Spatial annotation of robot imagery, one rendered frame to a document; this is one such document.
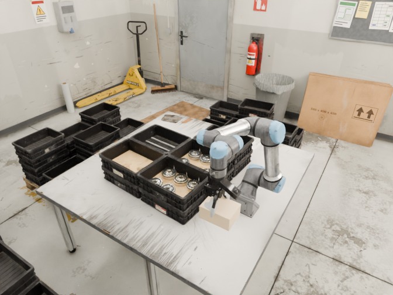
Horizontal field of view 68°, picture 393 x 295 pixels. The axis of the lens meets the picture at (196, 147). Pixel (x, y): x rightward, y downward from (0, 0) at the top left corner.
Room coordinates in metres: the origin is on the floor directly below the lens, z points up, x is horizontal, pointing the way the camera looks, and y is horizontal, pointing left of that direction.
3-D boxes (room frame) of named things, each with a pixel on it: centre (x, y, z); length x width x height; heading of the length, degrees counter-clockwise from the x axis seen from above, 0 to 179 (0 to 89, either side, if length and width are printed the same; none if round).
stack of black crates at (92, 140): (2.67, 1.05, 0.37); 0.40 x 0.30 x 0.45; 148
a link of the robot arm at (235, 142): (1.13, -0.15, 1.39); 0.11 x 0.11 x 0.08; 51
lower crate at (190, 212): (1.51, 0.14, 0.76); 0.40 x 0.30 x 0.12; 53
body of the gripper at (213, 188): (1.05, -0.09, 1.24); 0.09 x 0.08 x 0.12; 58
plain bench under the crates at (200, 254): (1.88, 0.07, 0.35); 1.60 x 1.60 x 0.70; 58
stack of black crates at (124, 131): (3.01, 0.83, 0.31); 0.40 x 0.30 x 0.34; 148
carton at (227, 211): (1.03, -0.11, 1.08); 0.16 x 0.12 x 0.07; 58
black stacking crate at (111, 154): (1.75, 0.46, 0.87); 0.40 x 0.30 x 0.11; 53
